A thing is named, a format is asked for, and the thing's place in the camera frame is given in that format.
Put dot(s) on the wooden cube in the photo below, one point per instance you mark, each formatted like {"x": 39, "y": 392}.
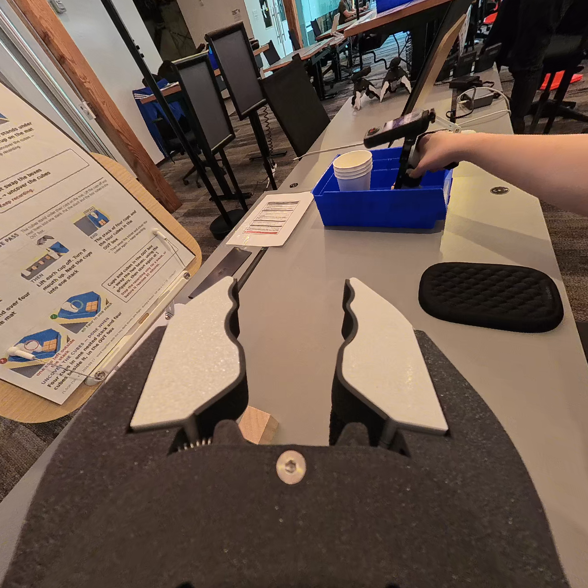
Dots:
{"x": 257, "y": 425}

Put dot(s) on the person's right forearm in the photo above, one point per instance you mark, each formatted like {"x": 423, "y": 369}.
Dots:
{"x": 528, "y": 165}

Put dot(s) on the printed paper sheet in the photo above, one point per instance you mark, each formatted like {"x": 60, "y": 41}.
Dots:
{"x": 271, "y": 218}

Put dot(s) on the wooden support beam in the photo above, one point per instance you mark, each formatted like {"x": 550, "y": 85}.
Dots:
{"x": 92, "y": 92}

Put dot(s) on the black wrist rest pad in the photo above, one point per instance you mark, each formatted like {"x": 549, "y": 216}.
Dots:
{"x": 491, "y": 296}

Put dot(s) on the black framed sign stand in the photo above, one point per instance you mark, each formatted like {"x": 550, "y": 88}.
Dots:
{"x": 202, "y": 101}
{"x": 239, "y": 69}

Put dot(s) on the person's right hand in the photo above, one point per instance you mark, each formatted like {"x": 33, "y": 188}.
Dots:
{"x": 441, "y": 149}

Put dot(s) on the white power adapter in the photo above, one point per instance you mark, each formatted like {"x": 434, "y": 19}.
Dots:
{"x": 480, "y": 99}

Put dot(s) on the black office chair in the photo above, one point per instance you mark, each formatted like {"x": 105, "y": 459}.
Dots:
{"x": 565, "y": 55}

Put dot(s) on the orange cone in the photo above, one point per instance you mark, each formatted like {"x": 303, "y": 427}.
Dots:
{"x": 558, "y": 82}

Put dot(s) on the wooden instruction board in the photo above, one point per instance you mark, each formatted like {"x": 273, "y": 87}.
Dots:
{"x": 69, "y": 252}

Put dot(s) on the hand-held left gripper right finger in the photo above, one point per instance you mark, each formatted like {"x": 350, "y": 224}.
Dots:
{"x": 390, "y": 363}

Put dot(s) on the blue plastic bin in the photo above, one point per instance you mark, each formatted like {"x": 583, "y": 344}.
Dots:
{"x": 395, "y": 4}
{"x": 376, "y": 209}

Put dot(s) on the wooden top desk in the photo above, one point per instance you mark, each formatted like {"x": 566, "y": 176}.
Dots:
{"x": 390, "y": 18}

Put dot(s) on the small black tabletop gripper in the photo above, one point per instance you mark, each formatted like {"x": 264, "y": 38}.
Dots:
{"x": 363, "y": 87}
{"x": 395, "y": 78}

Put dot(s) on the black high-back chair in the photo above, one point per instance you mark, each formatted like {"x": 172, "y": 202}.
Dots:
{"x": 294, "y": 110}

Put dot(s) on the blue striped jacket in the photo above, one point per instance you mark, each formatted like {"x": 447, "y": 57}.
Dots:
{"x": 151, "y": 119}

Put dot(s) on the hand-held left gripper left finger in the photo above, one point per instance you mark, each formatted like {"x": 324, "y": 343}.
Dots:
{"x": 193, "y": 358}

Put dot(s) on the black pole stand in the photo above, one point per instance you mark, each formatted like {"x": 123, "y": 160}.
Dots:
{"x": 227, "y": 225}

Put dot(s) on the black charger box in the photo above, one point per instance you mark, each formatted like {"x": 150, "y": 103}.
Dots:
{"x": 464, "y": 82}

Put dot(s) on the black flat plate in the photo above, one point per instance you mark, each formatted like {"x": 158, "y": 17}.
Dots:
{"x": 220, "y": 271}

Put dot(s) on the black backed display board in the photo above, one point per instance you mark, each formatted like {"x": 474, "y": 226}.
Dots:
{"x": 432, "y": 69}

